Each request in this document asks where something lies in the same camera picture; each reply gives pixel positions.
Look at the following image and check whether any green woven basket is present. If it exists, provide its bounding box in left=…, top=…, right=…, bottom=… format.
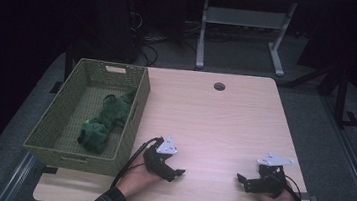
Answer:
left=21, top=52, right=154, bottom=180

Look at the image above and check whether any bundle of floor cables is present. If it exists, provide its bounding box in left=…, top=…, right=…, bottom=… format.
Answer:
left=121, top=9, right=203, bottom=72

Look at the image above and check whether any grey table bracket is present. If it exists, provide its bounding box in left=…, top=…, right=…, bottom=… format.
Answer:
left=292, top=190, right=321, bottom=201

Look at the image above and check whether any person's left hand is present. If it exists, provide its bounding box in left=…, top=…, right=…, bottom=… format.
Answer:
left=115, top=152, right=171, bottom=201

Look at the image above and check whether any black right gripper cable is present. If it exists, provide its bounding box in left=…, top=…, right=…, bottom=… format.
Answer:
left=270, top=172, right=309, bottom=201

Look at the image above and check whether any black metal stand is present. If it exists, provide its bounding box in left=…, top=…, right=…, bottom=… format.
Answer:
left=329, top=61, right=357, bottom=129

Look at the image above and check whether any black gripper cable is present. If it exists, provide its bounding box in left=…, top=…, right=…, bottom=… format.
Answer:
left=270, top=172, right=309, bottom=201
left=110, top=132, right=164, bottom=194

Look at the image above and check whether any green plush garment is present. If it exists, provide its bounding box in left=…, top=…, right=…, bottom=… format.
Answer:
left=75, top=84, right=137, bottom=159

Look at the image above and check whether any white metal desk frame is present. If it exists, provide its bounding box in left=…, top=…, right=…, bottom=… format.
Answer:
left=182, top=0, right=346, bottom=84

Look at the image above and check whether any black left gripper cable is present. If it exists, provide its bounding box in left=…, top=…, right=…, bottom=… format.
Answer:
left=110, top=132, right=164, bottom=194

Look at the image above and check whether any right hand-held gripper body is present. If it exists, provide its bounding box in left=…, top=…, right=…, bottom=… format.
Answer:
left=249, top=150, right=296, bottom=201

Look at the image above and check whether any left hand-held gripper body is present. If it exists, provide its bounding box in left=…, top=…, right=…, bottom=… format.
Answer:
left=140, top=133, right=181, bottom=184

